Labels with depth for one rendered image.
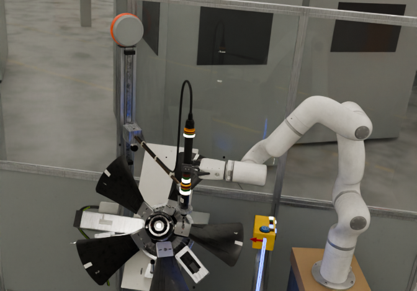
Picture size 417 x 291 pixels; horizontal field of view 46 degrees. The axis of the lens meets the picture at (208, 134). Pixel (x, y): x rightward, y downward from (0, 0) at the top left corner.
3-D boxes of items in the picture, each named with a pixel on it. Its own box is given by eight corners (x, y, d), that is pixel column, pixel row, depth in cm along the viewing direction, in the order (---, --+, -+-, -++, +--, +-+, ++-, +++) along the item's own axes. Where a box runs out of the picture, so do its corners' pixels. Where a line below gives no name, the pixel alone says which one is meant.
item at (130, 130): (121, 138, 255) (121, 122, 252) (134, 136, 258) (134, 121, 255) (128, 145, 247) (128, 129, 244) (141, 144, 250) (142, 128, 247)
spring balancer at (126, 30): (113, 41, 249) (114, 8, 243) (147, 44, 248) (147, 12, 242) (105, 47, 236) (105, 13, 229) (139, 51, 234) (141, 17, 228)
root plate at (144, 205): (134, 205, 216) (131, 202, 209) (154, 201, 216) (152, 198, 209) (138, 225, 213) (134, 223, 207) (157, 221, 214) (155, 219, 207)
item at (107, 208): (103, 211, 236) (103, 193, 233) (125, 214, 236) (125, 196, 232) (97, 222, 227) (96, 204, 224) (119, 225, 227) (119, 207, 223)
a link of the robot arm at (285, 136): (285, 110, 197) (234, 161, 206) (286, 122, 182) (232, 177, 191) (301, 124, 198) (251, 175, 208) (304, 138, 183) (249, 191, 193)
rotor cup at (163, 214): (143, 215, 217) (138, 211, 204) (175, 209, 217) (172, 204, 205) (148, 248, 212) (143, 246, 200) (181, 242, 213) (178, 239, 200)
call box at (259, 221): (252, 231, 249) (255, 214, 245) (272, 234, 248) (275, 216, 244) (251, 250, 234) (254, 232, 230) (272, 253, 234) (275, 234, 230)
